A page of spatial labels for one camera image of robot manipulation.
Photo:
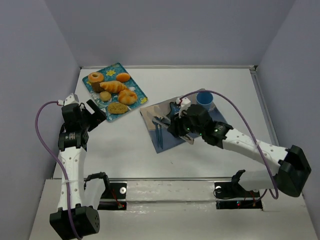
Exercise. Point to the blue plastic fork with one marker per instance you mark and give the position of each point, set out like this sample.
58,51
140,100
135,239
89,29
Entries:
161,136

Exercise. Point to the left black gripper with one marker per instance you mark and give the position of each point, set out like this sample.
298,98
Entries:
88,119

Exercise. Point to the blue star-shaped plate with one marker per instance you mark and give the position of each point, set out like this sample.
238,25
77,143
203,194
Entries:
172,110

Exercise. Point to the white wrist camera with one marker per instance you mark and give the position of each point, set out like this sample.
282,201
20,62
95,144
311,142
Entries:
183,103
71,99

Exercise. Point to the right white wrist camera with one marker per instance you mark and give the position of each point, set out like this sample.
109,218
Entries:
183,103

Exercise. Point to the blue beige cloth placemat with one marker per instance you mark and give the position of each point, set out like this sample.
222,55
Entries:
158,110

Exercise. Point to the teal floral serving tray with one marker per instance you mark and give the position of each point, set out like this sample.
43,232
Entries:
110,73

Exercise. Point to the brown chocolate muffin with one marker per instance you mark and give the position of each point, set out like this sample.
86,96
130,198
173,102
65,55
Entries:
96,87

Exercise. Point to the orange striped twisted roll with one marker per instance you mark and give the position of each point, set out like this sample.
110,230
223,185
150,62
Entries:
127,97

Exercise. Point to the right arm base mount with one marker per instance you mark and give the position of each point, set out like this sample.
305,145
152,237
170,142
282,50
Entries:
230,195

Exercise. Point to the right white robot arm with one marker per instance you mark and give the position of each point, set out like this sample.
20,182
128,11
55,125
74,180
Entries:
287,169

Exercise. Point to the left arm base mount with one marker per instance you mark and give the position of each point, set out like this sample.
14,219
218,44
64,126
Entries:
102,194

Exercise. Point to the blue plastic cup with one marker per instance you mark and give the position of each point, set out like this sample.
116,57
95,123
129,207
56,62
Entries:
205,99

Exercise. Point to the oval tan bread slice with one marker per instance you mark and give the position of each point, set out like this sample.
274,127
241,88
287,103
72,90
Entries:
117,108

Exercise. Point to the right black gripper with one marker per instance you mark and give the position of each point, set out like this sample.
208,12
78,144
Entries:
176,128

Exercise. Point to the metal serving tongs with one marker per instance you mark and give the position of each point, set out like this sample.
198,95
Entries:
186,137

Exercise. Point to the round orange bun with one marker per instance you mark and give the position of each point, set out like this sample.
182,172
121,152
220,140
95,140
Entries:
123,77

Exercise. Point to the small round tan bun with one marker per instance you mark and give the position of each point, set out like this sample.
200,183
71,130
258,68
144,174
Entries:
105,96

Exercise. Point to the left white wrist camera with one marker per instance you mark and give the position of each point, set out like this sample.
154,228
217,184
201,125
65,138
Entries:
71,99

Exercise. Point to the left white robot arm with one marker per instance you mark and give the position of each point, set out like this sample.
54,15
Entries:
77,211

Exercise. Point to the orange ring donut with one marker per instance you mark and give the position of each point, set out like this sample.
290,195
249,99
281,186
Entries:
95,77

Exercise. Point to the golden croissant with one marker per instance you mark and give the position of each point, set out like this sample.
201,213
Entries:
113,87

